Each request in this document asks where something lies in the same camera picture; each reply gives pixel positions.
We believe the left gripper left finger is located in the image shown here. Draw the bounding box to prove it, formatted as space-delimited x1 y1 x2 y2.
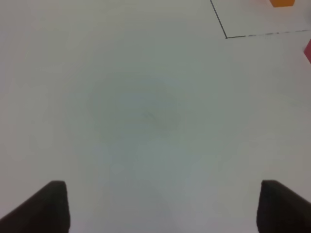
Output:
0 181 70 233

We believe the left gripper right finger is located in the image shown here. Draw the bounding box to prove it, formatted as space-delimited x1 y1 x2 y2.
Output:
256 180 311 233

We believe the red cube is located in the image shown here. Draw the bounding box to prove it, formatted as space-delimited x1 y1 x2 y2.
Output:
304 40 311 63

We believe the template orange cube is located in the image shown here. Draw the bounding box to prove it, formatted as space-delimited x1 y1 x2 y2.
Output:
269 0 295 7

